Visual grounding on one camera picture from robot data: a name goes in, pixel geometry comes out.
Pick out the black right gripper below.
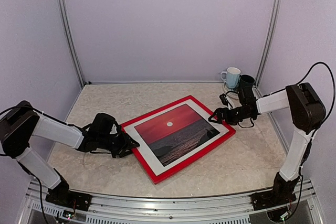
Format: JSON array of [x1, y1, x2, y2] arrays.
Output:
[[208, 105, 250, 125]]

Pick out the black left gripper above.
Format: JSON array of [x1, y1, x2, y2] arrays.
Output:
[[98, 130, 140, 158]]

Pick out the red sunset photo white border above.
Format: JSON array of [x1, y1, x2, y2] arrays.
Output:
[[134, 104, 224, 167]]

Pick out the red wooden picture frame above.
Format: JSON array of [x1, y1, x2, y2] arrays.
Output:
[[120, 95, 236, 186]]

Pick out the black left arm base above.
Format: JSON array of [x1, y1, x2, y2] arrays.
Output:
[[46, 176, 92, 211]]

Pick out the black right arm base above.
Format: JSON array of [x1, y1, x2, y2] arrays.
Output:
[[251, 173, 300, 211]]

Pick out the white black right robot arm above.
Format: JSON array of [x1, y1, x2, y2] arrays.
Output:
[[208, 82, 327, 184]]

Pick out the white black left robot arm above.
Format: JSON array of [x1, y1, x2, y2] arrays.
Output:
[[1, 100, 140, 206]]

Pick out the white plate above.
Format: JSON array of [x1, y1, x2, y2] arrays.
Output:
[[223, 83, 239, 101]]

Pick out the light blue mug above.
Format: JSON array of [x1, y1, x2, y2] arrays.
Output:
[[220, 67, 241, 89]]

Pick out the dark green mug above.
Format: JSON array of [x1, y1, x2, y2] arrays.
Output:
[[238, 74, 255, 89]]

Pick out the aluminium front rail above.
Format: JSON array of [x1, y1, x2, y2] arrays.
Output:
[[19, 180, 323, 224]]

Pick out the right aluminium corner post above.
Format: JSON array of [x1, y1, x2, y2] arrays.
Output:
[[255, 0, 281, 89]]

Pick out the aluminium corner post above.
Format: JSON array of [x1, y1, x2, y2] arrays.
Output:
[[57, 0, 86, 88], [255, 0, 281, 89]]

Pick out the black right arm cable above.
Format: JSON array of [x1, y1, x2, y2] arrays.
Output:
[[296, 61, 336, 135]]

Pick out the left aluminium corner post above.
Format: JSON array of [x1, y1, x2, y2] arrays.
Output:
[[57, 0, 86, 88]]

